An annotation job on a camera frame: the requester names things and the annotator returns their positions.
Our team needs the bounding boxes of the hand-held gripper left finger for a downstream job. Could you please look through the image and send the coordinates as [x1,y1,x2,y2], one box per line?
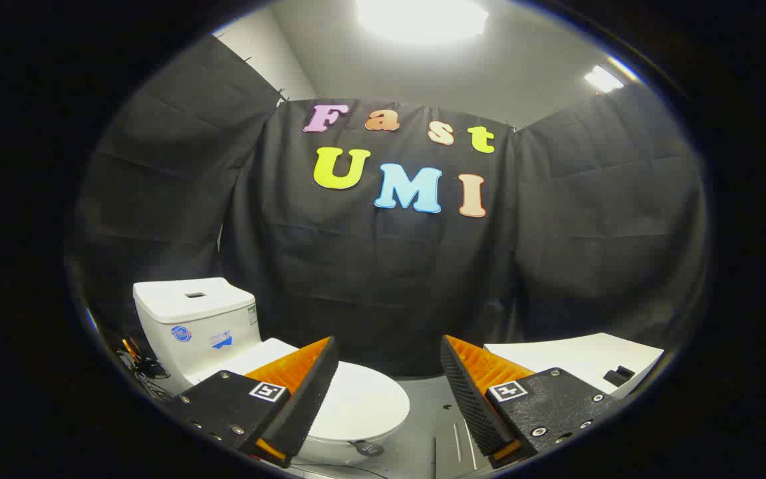
[169,336,340,468]

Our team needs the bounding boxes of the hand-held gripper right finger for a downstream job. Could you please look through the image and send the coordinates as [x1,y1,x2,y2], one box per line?
[440,334,624,470]

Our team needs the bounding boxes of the white toilet lid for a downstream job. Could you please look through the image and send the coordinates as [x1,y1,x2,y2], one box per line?
[187,337,412,445]

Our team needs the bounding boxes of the white toilet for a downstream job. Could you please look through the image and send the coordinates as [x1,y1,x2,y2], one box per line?
[132,277,412,468]

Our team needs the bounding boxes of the white box-shaped unit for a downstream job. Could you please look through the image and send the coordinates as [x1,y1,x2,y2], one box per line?
[483,332,665,400]

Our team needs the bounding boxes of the black backdrop cloth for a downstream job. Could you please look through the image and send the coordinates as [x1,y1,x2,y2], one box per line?
[67,33,709,377]

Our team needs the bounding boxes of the bundle of black cables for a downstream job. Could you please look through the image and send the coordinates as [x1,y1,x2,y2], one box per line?
[116,335,172,402]

